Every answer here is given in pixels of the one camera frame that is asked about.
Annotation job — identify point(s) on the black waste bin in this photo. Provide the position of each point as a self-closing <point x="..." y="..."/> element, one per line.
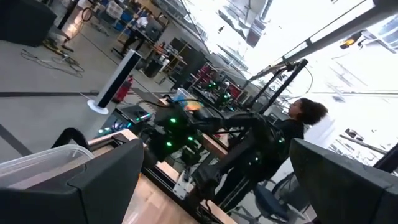
<point x="153" y="69"/>

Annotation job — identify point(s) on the black overhead gantry frame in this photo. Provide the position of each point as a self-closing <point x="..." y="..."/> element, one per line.
<point x="286" y="82"/>

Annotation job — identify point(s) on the black storage cabinet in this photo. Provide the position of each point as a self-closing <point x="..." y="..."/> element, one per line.
<point x="189" y="65"/>

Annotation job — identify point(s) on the white mounting plate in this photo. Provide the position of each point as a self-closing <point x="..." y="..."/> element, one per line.
<point x="183" y="186"/>

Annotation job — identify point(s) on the blue office chair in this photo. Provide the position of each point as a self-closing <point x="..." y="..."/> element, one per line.
<point x="270" y="203"/>

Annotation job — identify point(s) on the black frame clamp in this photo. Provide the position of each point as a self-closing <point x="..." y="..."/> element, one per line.
<point x="70" y="130"/>

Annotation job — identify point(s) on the black lit computer tower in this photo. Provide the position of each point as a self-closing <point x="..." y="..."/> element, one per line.
<point x="133" y="112"/>

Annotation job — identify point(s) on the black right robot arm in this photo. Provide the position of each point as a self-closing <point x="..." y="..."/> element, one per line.
<point x="236" y="119"/>

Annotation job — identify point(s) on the white black tower fan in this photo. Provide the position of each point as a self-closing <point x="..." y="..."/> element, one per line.
<point x="118" y="77"/>

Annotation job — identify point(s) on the black equipment case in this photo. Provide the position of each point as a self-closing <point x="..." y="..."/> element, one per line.
<point x="25" y="21"/>

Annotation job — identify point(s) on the clear background storage bin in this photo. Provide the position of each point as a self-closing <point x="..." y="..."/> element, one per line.
<point x="186" y="100"/>

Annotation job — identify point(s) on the tall clear plastic container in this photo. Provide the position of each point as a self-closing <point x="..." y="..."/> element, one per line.
<point x="37" y="161"/>

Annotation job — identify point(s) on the person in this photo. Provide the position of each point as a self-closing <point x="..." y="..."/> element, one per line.
<point x="141" y="23"/>
<point x="312" y="112"/>

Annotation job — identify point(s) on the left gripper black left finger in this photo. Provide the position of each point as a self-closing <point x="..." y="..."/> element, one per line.
<point x="77" y="199"/>

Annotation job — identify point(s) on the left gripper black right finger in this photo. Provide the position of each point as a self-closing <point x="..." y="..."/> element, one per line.
<point x="348" y="193"/>

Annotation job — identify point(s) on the red fire extinguisher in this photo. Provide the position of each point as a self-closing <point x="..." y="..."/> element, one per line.
<point x="122" y="90"/>

